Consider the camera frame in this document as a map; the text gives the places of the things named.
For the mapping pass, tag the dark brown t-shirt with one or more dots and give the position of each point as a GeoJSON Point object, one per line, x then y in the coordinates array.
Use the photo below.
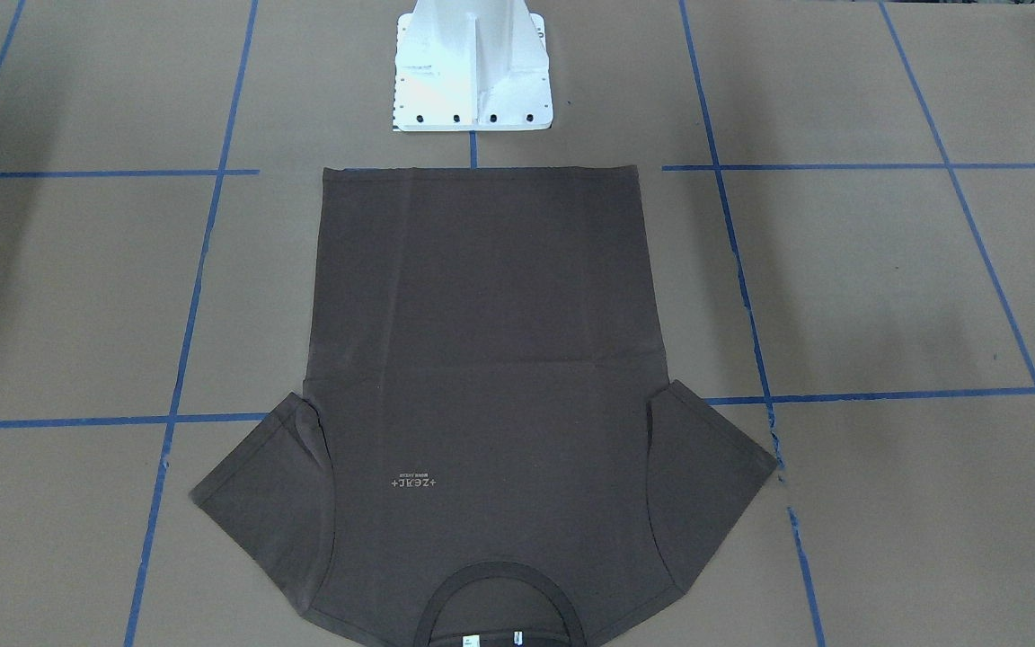
{"type": "Point", "coordinates": [487, 448]}

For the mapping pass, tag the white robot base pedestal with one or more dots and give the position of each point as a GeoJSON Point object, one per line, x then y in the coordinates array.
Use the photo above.
{"type": "Point", "coordinates": [465, 66]}

